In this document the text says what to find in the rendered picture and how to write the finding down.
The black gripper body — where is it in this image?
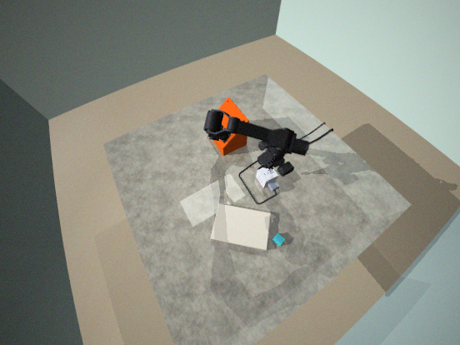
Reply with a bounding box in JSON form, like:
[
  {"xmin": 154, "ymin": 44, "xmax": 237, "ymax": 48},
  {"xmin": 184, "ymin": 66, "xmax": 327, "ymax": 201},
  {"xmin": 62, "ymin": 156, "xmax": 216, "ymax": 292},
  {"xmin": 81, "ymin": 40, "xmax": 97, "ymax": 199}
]
[{"xmin": 258, "ymin": 141, "xmax": 294, "ymax": 177}]

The small cyan cube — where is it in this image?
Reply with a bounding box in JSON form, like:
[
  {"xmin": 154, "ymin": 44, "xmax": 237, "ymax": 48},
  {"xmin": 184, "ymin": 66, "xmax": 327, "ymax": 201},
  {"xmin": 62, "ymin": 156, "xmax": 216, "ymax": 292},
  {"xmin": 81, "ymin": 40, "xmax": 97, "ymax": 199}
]
[{"xmin": 272, "ymin": 233, "xmax": 285, "ymax": 246}]

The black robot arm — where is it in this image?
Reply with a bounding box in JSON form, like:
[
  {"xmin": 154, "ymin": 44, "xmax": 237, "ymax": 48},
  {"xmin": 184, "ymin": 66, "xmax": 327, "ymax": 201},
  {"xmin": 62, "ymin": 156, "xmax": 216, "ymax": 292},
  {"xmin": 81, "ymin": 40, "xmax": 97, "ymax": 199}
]
[{"xmin": 203, "ymin": 109, "xmax": 309, "ymax": 169}]

